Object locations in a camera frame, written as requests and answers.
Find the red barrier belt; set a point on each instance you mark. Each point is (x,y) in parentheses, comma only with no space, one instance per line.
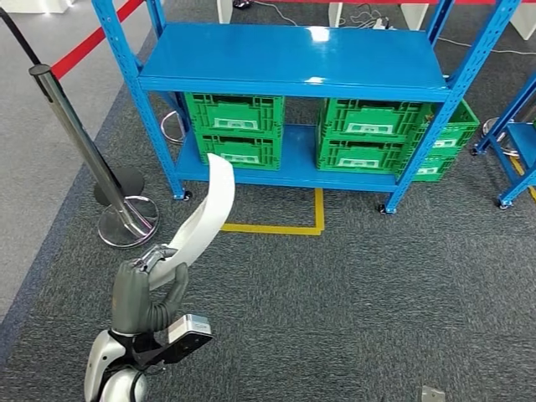
(84,47)

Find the chrome stanchion post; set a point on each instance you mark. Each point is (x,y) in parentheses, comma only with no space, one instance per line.
(84,141)

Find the white curved plastic part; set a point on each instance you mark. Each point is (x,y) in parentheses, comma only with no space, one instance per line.
(209,211)

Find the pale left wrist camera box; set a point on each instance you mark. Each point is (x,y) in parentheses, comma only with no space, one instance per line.
(190,330)

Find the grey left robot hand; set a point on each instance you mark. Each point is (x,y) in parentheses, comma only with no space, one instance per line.
(131,299)

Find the white power strip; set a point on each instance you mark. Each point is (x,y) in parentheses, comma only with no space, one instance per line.
(381,23)

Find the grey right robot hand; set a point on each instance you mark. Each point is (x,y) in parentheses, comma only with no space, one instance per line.
(433,395)

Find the black barrier belt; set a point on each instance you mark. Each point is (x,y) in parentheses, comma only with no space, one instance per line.
(16,30)

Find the chrome stanchion base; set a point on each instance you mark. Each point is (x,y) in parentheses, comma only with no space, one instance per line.
(490,128)
(169,130)

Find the white post base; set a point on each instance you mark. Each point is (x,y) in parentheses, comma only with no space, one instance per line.
(414,16)
(224,11)
(335,14)
(523,22)

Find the blue metal shelf rack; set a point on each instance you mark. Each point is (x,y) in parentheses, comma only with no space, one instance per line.
(293,55)
(523,141)

